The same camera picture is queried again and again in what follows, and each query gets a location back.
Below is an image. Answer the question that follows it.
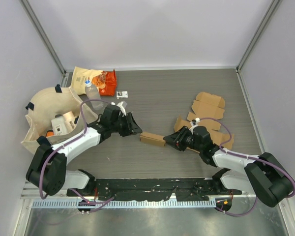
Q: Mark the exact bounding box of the beige orange snack bag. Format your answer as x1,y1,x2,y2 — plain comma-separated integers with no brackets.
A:
70,67,117,96

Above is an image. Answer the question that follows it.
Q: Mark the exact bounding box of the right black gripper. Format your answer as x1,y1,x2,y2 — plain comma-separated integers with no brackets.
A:
164,125,203,152

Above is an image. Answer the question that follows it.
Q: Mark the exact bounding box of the small white tag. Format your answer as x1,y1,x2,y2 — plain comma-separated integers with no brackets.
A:
116,91,128,99

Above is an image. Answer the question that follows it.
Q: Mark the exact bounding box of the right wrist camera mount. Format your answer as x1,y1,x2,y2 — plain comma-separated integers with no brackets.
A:
189,118,201,132

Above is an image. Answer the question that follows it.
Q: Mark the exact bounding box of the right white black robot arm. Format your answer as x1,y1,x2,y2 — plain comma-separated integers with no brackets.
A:
163,126,295,207

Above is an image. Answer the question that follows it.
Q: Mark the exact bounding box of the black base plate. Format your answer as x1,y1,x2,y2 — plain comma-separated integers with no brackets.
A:
76,178,242,202

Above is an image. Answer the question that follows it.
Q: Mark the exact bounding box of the beige canvas tote bag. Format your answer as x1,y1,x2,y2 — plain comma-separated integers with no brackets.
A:
21,85,98,154

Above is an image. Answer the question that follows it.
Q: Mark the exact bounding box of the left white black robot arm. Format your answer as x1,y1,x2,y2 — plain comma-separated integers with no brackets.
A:
26,104,142,199

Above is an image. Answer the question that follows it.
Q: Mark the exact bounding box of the white slotted cable duct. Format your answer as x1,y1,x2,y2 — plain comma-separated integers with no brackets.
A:
31,199,216,209

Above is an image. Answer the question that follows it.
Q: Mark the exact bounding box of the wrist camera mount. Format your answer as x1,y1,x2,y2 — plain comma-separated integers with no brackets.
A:
189,118,201,132
111,101,127,116

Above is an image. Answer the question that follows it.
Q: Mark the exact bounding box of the clear plastic water bottle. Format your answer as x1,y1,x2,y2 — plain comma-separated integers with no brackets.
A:
85,80,104,110

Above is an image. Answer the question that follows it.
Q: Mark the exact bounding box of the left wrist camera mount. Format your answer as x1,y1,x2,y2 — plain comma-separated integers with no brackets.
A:
111,101,127,116

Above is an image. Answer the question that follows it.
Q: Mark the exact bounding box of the large flat cardboard box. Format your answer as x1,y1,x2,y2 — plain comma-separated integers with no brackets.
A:
174,92,234,149

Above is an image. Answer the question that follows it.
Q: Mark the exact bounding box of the left aluminium frame post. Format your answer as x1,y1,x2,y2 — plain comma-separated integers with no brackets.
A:
19,0,66,76

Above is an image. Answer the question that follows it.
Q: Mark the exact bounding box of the small cardboard box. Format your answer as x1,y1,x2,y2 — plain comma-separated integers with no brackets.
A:
140,132,166,147

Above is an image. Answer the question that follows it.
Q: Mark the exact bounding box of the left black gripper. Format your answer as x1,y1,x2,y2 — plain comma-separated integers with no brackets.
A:
110,112,142,137

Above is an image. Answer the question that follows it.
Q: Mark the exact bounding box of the right aluminium frame post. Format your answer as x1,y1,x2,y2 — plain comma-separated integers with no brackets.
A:
236,0,283,72

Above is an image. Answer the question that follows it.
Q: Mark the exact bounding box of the white box in bag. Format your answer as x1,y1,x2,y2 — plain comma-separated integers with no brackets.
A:
51,116,68,135

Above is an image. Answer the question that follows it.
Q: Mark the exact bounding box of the aluminium frame post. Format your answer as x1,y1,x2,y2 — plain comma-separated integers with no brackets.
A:
236,0,283,72
19,0,66,76

